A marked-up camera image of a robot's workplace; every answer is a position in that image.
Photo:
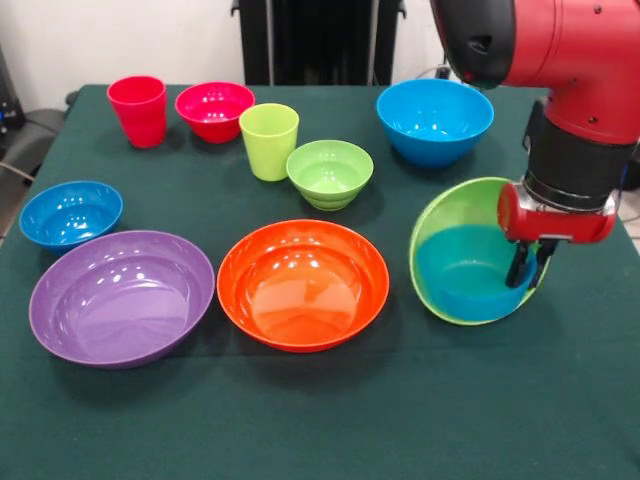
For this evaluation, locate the small dark blue bowl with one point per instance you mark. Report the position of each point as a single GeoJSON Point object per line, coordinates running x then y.
{"type": "Point", "coordinates": [70, 217]}

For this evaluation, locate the black pedestal leg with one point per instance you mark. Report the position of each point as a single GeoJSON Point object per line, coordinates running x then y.
{"type": "Point", "coordinates": [40, 135]}

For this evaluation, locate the orange bowl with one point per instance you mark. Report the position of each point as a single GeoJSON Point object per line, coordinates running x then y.
{"type": "Point", "coordinates": [302, 300]}

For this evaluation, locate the black equipment case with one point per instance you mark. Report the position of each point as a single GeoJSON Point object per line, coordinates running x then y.
{"type": "Point", "coordinates": [10, 115]}

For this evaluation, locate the light blue ribbed bowl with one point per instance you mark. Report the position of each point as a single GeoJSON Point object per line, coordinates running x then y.
{"type": "Point", "coordinates": [465, 280]}

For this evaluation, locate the purple bowl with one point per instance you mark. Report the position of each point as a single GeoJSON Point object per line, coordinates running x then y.
{"type": "Point", "coordinates": [120, 310]}

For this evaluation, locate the pink cup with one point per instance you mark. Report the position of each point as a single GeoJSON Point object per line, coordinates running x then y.
{"type": "Point", "coordinates": [139, 115]}

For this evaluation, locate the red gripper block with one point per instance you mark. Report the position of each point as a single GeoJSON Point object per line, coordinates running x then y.
{"type": "Point", "coordinates": [555, 227]}

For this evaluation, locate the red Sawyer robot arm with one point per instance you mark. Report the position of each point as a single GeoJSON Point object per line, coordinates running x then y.
{"type": "Point", "coordinates": [575, 45]}

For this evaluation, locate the small green bowl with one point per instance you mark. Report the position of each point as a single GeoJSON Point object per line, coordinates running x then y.
{"type": "Point", "coordinates": [330, 175]}

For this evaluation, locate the pink bowl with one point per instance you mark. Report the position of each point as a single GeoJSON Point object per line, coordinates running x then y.
{"type": "Point", "coordinates": [215, 112]}

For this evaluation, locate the dark green tablecloth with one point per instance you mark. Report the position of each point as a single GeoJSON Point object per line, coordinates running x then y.
{"type": "Point", "coordinates": [320, 425]}

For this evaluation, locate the large green bowl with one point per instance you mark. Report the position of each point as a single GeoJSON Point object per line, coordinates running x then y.
{"type": "Point", "coordinates": [460, 205]}

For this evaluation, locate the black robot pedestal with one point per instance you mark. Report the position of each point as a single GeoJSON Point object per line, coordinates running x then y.
{"type": "Point", "coordinates": [320, 45]}

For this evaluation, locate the green cup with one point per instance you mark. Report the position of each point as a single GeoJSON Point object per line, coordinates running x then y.
{"type": "Point", "coordinates": [267, 150]}

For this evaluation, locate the large blue bowl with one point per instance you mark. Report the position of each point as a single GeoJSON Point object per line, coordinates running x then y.
{"type": "Point", "coordinates": [435, 125]}

